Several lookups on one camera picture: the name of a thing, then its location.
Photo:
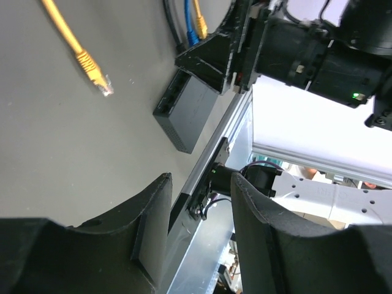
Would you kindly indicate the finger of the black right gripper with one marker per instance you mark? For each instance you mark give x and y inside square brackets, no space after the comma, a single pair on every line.
[211,60]

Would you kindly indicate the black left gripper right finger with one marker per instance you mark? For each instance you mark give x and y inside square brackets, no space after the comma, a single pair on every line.
[280,252]

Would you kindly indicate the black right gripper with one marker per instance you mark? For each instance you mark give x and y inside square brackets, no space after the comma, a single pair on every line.
[345,61]

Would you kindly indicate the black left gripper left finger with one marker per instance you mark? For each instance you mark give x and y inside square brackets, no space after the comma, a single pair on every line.
[120,251]

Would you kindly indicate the dark grey network switch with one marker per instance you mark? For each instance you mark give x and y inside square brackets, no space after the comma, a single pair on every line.
[184,110]

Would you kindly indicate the aluminium frame rail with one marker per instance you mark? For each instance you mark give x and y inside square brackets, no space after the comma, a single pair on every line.
[329,205]

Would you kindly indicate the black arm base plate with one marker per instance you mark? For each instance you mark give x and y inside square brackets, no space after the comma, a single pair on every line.
[199,197]

